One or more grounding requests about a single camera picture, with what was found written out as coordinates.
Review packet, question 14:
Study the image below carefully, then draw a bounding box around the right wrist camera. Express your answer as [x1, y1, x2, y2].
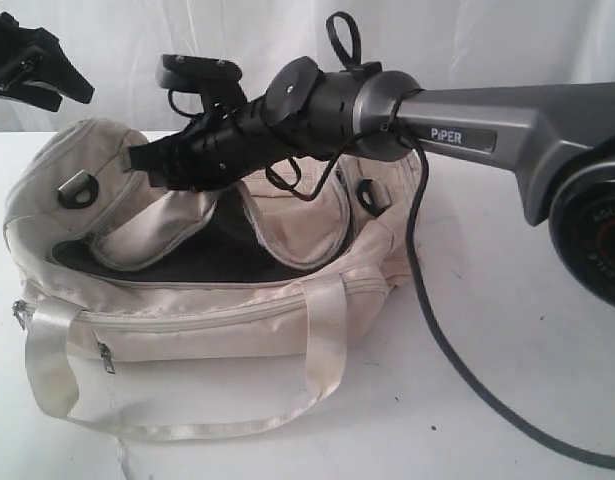
[156, 54, 247, 112]

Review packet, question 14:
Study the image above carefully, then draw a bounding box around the cream white duffel bag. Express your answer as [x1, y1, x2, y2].
[2, 118, 421, 441]

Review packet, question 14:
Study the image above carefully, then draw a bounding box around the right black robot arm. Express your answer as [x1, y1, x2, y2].
[122, 19, 615, 306]

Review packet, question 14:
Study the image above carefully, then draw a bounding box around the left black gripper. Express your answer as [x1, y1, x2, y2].
[0, 12, 95, 111]

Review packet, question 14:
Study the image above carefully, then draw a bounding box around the white background curtain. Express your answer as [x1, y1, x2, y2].
[0, 1, 615, 132]

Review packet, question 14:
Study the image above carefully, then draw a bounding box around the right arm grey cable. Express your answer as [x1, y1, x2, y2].
[266, 119, 615, 459]

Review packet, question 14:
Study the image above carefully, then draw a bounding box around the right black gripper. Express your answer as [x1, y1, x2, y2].
[121, 107, 267, 192]

